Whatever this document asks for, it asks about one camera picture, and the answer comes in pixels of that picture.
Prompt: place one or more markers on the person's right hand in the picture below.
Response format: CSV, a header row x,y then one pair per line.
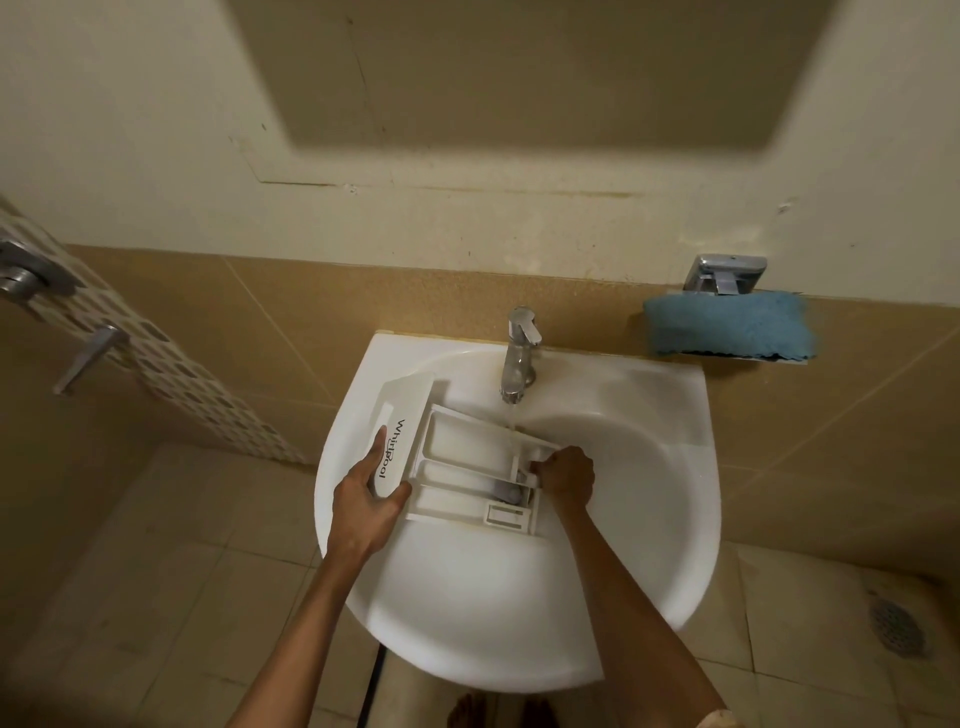
x,y
568,480

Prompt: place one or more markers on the person's left hand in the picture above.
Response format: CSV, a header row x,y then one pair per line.
x,y
356,514

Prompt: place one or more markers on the person's left thumb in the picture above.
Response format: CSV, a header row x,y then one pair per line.
x,y
396,499

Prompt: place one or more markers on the person's right fingers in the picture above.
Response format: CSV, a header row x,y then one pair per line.
x,y
549,466

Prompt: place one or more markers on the white detergent drawer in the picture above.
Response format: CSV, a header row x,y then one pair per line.
x,y
457,469

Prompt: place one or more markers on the person's right forearm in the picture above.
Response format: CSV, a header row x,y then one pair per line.
x,y
630,622

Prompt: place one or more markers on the person's left forearm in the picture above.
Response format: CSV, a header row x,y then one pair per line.
x,y
304,645

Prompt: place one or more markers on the grey siphon cap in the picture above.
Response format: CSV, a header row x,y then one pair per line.
x,y
510,491

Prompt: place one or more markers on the chrome basin faucet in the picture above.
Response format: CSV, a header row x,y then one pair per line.
x,y
519,352

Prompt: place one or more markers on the white wash basin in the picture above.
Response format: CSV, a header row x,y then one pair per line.
x,y
510,600

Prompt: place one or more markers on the blue cloth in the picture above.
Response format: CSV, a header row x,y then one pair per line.
x,y
727,322

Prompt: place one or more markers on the round metal floor drain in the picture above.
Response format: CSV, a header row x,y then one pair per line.
x,y
898,628

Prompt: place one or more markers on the chrome shower valve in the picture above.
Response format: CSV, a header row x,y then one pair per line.
x,y
22,270

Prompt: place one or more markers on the chrome wall holder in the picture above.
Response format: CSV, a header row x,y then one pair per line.
x,y
724,274

